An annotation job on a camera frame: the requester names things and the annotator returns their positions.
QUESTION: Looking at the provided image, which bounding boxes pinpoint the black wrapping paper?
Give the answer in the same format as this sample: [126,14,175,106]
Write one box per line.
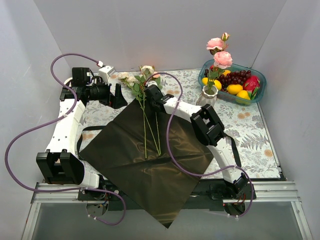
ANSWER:
[79,100,214,228]

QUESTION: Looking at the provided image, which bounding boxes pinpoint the pink rose stem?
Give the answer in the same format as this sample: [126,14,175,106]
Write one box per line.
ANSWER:
[206,32,233,80]

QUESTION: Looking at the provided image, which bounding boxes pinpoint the black ribbon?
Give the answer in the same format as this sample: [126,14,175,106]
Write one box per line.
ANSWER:
[76,125,242,167]

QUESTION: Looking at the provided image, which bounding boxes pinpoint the peach rose stem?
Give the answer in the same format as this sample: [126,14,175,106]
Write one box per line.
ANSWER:
[133,65,162,158]

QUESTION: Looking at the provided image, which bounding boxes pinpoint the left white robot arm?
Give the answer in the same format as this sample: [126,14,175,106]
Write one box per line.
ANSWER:
[36,65,128,200]

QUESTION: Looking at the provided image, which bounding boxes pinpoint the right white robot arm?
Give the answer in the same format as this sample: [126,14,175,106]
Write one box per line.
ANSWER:
[144,84,254,200]

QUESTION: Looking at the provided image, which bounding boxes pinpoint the white ribbed ceramic vase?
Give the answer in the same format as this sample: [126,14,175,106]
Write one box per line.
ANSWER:
[196,85,219,107]

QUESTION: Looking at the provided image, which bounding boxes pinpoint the white rose stems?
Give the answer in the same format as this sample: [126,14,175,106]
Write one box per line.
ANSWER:
[117,69,162,158]

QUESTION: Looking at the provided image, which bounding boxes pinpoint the white toilet paper roll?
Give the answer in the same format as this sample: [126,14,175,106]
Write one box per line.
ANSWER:
[63,77,73,87]

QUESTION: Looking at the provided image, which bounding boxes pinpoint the yellow mango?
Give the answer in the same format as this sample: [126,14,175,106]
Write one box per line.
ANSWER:
[201,77,222,91]

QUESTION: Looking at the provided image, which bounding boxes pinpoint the teal plastic fruit tub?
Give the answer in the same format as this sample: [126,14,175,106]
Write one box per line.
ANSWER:
[197,58,267,107]

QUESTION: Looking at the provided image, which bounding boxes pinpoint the small orange fruit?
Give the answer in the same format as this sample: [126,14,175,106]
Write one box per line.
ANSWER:
[222,70,231,76]

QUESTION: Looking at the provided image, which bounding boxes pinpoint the yellow lemon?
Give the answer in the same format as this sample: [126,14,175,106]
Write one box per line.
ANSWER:
[226,84,243,95]

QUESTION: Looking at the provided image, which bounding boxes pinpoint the dark purple grapes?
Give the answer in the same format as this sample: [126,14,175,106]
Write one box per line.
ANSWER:
[215,70,252,89]

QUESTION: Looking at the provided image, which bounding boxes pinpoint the yellow pear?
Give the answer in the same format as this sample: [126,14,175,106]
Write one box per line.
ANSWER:
[236,90,251,100]

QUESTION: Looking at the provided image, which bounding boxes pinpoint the red dragon fruit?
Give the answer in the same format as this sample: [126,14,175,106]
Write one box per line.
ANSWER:
[242,75,260,100]

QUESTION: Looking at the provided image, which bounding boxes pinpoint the floral table mat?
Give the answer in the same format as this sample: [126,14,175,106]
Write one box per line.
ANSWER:
[76,70,283,179]

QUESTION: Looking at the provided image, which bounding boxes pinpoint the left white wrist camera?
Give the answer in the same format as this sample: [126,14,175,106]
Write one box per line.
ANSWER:
[98,65,116,85]

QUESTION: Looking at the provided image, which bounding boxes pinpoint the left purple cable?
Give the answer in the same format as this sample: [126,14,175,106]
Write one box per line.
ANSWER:
[4,52,127,226]

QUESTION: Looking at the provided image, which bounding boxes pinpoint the purple cable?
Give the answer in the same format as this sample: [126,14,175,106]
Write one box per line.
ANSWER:
[4,52,127,226]
[144,72,255,218]

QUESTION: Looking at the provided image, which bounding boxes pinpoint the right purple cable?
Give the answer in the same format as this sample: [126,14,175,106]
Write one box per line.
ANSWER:
[144,72,255,218]

